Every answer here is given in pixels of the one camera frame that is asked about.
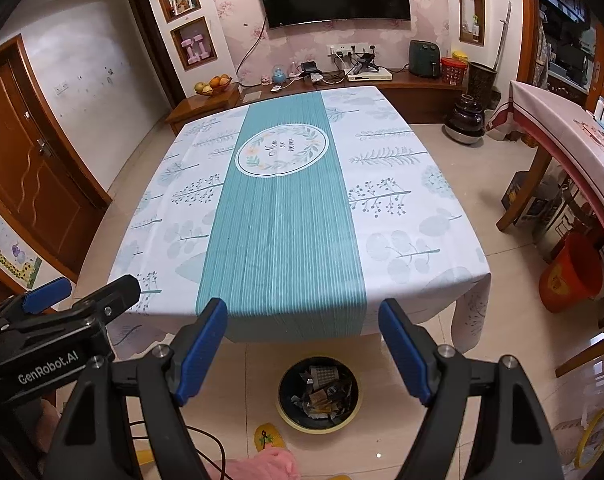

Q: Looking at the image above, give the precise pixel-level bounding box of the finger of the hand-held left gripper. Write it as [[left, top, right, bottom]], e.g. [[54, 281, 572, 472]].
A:
[[0, 276, 74, 333], [71, 274, 142, 330]]

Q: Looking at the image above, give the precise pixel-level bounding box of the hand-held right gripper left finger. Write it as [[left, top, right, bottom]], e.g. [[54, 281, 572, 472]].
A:
[[43, 297, 229, 480]]

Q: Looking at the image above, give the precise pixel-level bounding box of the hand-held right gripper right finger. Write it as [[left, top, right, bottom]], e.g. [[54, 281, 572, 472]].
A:
[[378, 298, 565, 480]]

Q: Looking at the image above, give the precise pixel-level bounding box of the black round trash bin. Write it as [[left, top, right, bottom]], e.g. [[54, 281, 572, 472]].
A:
[[275, 356, 363, 433]]

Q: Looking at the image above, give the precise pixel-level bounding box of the yellow slipper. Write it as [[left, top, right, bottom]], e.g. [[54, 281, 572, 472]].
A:
[[254, 422, 287, 453]]

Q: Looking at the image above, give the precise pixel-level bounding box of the teal white printed tablecloth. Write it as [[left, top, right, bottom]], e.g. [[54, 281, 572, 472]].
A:
[[107, 85, 492, 356]]

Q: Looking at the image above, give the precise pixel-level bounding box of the brown wooden door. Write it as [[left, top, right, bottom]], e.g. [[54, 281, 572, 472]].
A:
[[0, 35, 113, 283]]

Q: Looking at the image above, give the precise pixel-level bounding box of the person's foot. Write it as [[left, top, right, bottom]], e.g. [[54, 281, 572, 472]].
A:
[[242, 446, 303, 480]]

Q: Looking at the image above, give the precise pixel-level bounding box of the orange plastic bucket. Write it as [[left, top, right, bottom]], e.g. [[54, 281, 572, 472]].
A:
[[538, 232, 604, 313]]

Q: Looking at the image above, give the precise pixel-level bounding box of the cardboard box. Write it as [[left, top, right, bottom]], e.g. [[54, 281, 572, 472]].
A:
[[502, 171, 540, 226]]

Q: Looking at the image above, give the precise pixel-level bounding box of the wooden television cabinet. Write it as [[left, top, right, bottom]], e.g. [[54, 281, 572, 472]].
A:
[[166, 67, 470, 136]]

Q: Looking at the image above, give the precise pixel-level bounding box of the brown ceramic jar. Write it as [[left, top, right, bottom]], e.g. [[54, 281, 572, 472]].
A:
[[443, 94, 485, 146]]

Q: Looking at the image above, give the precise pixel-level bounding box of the pink white tablecloth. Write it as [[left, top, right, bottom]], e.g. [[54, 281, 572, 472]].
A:
[[486, 80, 604, 281]]

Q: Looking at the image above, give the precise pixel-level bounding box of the dark patterned bin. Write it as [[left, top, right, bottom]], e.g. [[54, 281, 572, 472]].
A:
[[468, 61, 497, 97]]

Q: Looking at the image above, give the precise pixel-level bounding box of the dark air fryer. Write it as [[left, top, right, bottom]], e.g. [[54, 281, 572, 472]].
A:
[[409, 40, 441, 79]]

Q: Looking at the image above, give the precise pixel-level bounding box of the long grey stick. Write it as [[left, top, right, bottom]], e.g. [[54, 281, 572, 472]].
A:
[[492, 2, 512, 68]]

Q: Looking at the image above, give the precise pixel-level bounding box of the colourful wall sticker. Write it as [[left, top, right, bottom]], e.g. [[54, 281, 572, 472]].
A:
[[0, 195, 43, 288]]

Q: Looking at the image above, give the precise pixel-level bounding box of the wire fruit basket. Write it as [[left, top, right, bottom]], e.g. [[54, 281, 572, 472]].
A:
[[193, 74, 233, 97]]

